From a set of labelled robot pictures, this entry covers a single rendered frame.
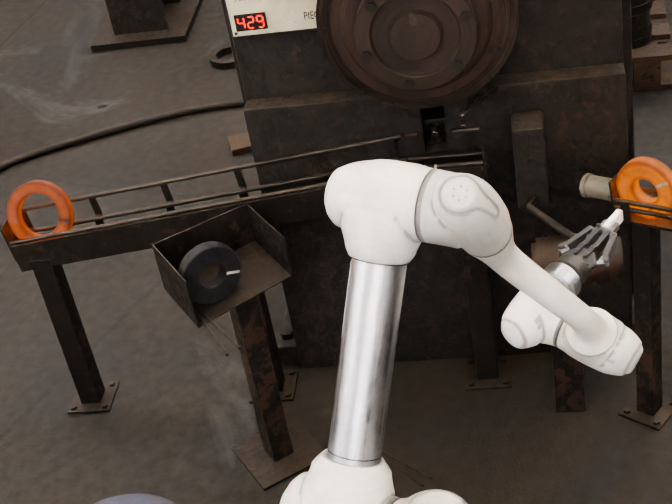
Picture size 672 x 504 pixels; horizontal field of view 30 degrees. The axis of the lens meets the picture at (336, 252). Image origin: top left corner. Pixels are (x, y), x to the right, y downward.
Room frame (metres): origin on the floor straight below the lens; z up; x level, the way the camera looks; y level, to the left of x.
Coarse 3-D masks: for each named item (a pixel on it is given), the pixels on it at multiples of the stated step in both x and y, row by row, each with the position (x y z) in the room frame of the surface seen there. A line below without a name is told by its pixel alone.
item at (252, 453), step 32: (224, 224) 2.64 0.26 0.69; (256, 224) 2.63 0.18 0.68; (160, 256) 2.52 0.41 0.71; (256, 256) 2.60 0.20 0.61; (288, 256) 2.48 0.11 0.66; (256, 288) 2.47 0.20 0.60; (192, 320) 2.41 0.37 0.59; (256, 320) 2.51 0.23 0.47; (256, 352) 2.50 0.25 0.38; (256, 384) 2.49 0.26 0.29; (256, 448) 2.56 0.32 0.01; (288, 448) 2.51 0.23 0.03; (320, 448) 2.51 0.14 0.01; (256, 480) 2.44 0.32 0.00
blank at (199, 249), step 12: (192, 252) 2.46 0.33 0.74; (204, 252) 2.45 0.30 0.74; (216, 252) 2.46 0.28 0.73; (228, 252) 2.48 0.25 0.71; (180, 264) 2.45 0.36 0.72; (192, 264) 2.44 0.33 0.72; (204, 264) 2.45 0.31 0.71; (228, 264) 2.47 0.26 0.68; (240, 264) 2.49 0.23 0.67; (192, 276) 2.43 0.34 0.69; (216, 276) 2.49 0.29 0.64; (228, 276) 2.47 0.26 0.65; (192, 288) 2.43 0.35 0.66; (204, 288) 2.44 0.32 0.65; (216, 288) 2.45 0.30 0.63; (228, 288) 2.47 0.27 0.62; (192, 300) 2.43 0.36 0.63; (204, 300) 2.44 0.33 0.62; (216, 300) 2.45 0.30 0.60
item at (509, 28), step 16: (320, 0) 2.72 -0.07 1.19; (512, 0) 2.64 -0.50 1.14; (320, 16) 2.72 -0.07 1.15; (512, 16) 2.64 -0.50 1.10; (320, 32) 2.73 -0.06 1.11; (512, 32) 2.64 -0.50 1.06; (336, 64) 2.72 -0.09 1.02; (496, 64) 2.65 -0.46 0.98; (352, 80) 2.71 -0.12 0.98; (480, 80) 2.66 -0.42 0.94; (368, 96) 2.71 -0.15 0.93; (384, 96) 2.70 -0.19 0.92; (448, 96) 2.67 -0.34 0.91; (464, 96) 2.66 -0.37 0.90
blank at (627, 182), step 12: (624, 168) 2.45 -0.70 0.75; (636, 168) 2.42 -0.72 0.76; (648, 168) 2.40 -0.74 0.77; (660, 168) 2.39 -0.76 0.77; (624, 180) 2.45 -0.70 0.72; (636, 180) 2.43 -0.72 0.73; (648, 180) 2.40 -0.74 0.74; (660, 180) 2.38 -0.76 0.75; (624, 192) 2.45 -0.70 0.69; (636, 192) 2.44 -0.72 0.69; (660, 192) 2.38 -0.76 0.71; (660, 204) 2.38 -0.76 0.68; (648, 216) 2.40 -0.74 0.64
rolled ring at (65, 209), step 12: (36, 180) 2.99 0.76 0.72; (24, 192) 2.97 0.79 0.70; (36, 192) 2.96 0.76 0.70; (48, 192) 2.95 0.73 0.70; (60, 192) 2.95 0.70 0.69; (12, 204) 2.97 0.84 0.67; (60, 204) 2.93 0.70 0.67; (12, 216) 2.96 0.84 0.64; (60, 216) 2.92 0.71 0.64; (72, 216) 2.93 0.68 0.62; (12, 228) 2.94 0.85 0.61; (24, 228) 2.94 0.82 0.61; (60, 228) 2.91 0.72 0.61
